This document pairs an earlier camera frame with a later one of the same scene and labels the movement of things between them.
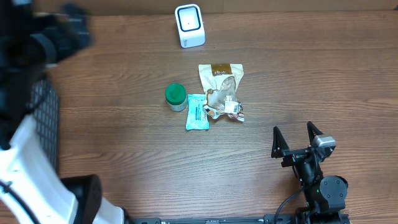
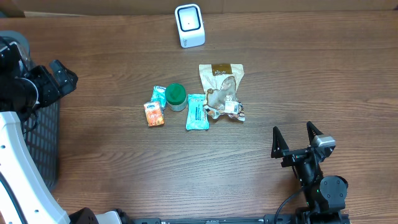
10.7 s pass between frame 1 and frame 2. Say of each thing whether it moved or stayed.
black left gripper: moved
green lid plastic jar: stayed
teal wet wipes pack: stayed
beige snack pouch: stayed
